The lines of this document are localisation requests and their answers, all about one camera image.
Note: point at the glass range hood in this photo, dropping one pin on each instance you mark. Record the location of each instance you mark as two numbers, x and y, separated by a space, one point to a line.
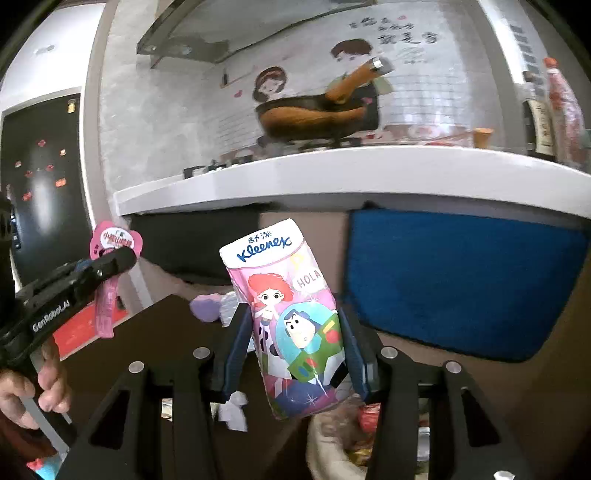
207 32

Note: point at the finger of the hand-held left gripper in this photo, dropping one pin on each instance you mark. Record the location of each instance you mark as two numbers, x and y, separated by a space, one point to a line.
76 267
111 267

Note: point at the red bottle with orange cap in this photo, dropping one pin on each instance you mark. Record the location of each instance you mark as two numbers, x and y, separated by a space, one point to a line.
565 106

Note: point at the blue cloth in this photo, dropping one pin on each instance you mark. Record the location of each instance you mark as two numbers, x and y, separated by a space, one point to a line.
461 286

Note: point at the pink snack stick wrapper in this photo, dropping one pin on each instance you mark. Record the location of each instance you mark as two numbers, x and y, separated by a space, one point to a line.
113 240

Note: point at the white paper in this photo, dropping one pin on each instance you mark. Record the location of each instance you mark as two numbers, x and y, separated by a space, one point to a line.
233 410

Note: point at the red plastic bag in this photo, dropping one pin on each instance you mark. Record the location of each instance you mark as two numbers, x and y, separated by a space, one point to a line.
371 415

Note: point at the white trash bin with liner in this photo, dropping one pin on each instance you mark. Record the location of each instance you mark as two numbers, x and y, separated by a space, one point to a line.
332 447

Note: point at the white kitchen counter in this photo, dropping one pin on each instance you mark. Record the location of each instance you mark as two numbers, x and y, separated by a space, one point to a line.
323 180

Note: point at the black cloth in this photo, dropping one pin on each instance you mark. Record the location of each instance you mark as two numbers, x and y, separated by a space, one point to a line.
198 244

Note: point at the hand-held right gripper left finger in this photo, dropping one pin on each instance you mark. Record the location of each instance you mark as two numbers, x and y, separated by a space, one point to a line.
233 355

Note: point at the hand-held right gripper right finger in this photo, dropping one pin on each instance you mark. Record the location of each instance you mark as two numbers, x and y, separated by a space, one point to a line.
358 364

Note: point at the cartoon couple wall sticker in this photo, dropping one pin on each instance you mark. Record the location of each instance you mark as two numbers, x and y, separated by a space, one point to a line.
272 87

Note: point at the purple wrapper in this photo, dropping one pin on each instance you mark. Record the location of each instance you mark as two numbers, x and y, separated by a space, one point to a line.
205 308

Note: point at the dark sauce bottle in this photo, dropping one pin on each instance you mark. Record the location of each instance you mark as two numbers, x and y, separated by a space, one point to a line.
540 124

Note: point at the small brown cup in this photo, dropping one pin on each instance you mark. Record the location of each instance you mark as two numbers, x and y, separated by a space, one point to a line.
483 137

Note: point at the cartoon print tissue pack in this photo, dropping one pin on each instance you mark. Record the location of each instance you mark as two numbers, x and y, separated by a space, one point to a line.
286 318

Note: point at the red floor mat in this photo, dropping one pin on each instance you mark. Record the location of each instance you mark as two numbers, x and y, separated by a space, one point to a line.
78 327

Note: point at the person's left hand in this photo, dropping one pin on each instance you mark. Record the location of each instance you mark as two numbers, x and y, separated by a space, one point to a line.
51 383

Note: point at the black fridge with magnets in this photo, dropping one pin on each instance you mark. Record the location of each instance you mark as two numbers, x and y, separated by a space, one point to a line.
46 175

